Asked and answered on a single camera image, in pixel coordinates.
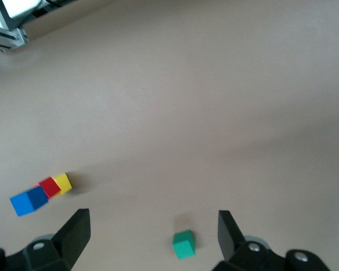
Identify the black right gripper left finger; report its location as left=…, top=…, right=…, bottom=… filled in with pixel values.
left=0, top=208, right=92, bottom=271

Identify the green wooden block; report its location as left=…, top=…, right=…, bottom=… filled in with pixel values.
left=171, top=229, right=196, bottom=260

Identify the blue wooden block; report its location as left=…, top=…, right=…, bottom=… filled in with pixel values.
left=10, top=185, right=49, bottom=217

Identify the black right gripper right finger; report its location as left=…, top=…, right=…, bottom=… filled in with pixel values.
left=211, top=210, right=333, bottom=271

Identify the red wooden block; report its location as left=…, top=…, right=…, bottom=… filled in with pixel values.
left=35, top=176, right=62, bottom=200

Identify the aluminium profile post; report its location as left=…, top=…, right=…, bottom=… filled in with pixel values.
left=0, top=0, right=29, bottom=53

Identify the yellow wooden block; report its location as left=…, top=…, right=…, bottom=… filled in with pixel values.
left=51, top=172, right=73, bottom=195

